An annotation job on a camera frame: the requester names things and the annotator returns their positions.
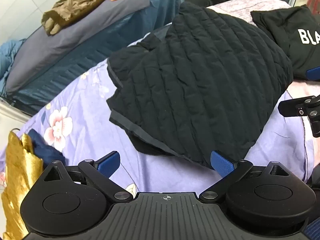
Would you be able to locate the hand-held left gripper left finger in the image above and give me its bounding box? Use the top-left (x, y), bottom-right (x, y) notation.
top-left (44, 151), bottom-right (133, 202)

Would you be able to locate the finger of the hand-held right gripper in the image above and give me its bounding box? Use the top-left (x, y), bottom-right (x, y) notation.
top-left (306, 66), bottom-right (320, 81)
top-left (278, 95), bottom-right (320, 138)

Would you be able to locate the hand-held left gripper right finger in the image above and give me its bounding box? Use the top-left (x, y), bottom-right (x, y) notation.
top-left (200, 150), bottom-right (309, 203)

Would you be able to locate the black quilted jacket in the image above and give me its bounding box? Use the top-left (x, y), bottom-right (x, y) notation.
top-left (106, 1), bottom-right (293, 168)

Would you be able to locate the purple floral bed sheet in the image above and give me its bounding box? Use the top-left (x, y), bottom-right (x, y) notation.
top-left (0, 25), bottom-right (307, 193)

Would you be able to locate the black printed sweatshirt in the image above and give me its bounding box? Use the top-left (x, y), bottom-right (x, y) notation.
top-left (250, 4), bottom-right (320, 81)

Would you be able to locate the navy blue cloth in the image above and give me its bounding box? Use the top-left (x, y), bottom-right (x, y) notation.
top-left (27, 129), bottom-right (67, 167)

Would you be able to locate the gold shiny cloth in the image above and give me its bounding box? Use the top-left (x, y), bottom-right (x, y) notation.
top-left (1, 129), bottom-right (44, 240)

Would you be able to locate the pink blanket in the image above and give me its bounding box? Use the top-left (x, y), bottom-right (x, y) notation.
top-left (205, 0), bottom-right (320, 183)

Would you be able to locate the grey and blue bed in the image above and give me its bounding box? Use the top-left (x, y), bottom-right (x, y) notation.
top-left (0, 0), bottom-right (185, 117)

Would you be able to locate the light blue quilt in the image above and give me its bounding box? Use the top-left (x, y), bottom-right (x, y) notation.
top-left (0, 38), bottom-right (27, 82)

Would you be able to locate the olive green jacket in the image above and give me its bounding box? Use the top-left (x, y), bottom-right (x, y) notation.
top-left (41, 0), bottom-right (123, 36)

